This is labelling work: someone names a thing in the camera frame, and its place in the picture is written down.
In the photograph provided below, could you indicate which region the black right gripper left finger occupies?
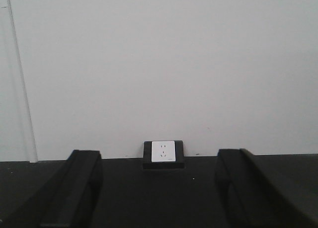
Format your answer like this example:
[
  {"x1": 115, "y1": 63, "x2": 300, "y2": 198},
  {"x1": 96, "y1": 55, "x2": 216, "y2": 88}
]
[{"x1": 1, "y1": 150, "x2": 102, "y2": 228}]

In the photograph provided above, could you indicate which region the white socket on black box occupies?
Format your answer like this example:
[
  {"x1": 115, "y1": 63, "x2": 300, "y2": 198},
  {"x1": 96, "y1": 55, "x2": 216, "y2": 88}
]
[{"x1": 143, "y1": 141, "x2": 185, "y2": 169}]

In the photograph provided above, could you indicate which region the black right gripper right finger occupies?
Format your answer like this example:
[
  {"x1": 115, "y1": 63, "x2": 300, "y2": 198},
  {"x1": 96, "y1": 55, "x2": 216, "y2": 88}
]
[{"x1": 215, "y1": 149, "x2": 318, "y2": 228}]

